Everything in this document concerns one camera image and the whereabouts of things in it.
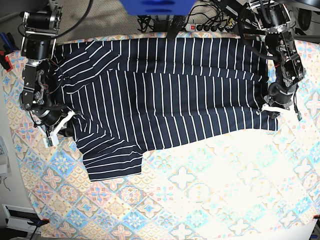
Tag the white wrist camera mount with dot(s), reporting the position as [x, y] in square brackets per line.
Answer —
[52, 140]
[288, 113]

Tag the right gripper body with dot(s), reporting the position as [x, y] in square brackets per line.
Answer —
[49, 116]

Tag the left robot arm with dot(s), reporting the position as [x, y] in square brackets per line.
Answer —
[273, 20]

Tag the white tray bottom left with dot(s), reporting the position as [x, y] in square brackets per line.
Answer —
[19, 217]

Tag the blue clamp handles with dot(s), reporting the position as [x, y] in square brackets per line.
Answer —
[9, 42]

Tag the white power strip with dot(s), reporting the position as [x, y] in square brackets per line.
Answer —
[210, 28]

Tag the red black clamp left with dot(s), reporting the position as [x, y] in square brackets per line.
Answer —
[5, 62]

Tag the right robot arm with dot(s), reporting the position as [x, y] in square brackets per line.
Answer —
[40, 30]

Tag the black remote-like device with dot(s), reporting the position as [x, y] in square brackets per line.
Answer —
[176, 26]

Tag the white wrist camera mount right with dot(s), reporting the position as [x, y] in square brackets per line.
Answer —
[52, 140]

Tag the orange clamp bottom left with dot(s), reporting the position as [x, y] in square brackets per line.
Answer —
[38, 222]

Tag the navy white striped T-shirt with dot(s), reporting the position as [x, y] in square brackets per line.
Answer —
[137, 95]

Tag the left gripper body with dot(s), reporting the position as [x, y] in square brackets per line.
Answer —
[279, 96]

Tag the blue box overhead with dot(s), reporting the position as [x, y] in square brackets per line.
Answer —
[157, 7]

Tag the white box left edge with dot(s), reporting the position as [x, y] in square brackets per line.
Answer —
[5, 169]

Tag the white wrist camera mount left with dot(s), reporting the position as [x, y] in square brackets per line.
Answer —
[288, 113]

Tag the patterned tile tablecloth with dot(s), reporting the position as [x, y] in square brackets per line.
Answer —
[245, 182]

